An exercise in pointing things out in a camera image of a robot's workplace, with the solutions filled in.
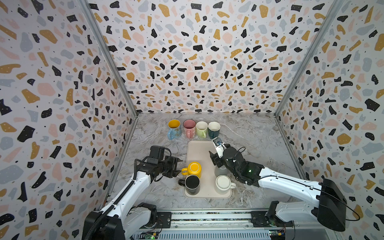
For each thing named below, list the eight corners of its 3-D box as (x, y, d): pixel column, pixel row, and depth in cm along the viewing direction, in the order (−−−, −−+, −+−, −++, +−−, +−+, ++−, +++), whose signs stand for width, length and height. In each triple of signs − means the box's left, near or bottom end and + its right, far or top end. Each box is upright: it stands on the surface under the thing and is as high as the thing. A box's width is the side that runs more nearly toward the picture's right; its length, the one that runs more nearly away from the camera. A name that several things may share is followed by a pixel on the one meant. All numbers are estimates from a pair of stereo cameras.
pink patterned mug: (183, 143, 105) (182, 133, 97) (184, 129, 113) (183, 119, 105) (195, 143, 105) (195, 133, 97) (196, 129, 114) (195, 119, 105)
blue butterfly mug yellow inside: (169, 141, 107) (166, 131, 99) (171, 129, 114) (169, 119, 106) (180, 141, 107) (179, 131, 99) (182, 129, 114) (180, 119, 106)
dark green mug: (207, 143, 107) (208, 133, 98) (207, 132, 114) (208, 121, 105) (219, 143, 107) (221, 133, 98) (218, 132, 114) (219, 121, 105)
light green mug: (196, 143, 107) (195, 133, 98) (196, 130, 114) (196, 121, 106) (207, 143, 107) (208, 134, 98) (207, 130, 114) (207, 121, 106)
